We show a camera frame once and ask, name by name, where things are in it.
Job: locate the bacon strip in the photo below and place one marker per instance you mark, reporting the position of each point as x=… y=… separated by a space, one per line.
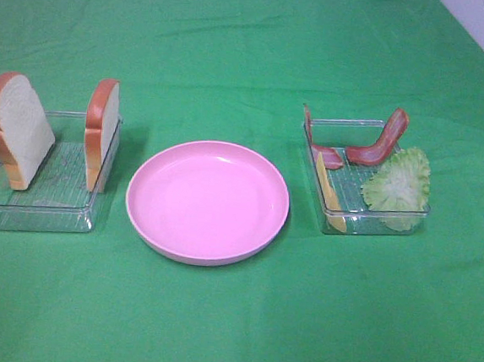
x=375 y=154
x=330 y=156

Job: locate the green lettuce leaf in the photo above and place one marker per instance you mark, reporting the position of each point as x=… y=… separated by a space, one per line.
x=398 y=192

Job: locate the toast bread slice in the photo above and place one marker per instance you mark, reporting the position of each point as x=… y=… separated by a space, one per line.
x=25 y=134
x=100 y=123

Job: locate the pink round plate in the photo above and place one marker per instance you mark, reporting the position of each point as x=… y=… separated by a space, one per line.
x=207 y=203

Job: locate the yellow cheese slice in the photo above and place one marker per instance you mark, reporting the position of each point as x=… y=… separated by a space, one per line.
x=330 y=198

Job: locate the right clear plastic tray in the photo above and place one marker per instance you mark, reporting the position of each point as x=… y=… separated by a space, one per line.
x=338 y=134

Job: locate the clear plastic tray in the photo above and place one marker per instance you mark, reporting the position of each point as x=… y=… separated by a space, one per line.
x=338 y=134
x=58 y=198

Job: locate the left clear plastic tray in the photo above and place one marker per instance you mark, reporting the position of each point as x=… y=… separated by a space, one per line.
x=58 y=198

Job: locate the green tablecloth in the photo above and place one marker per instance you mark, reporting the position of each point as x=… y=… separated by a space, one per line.
x=243 y=71

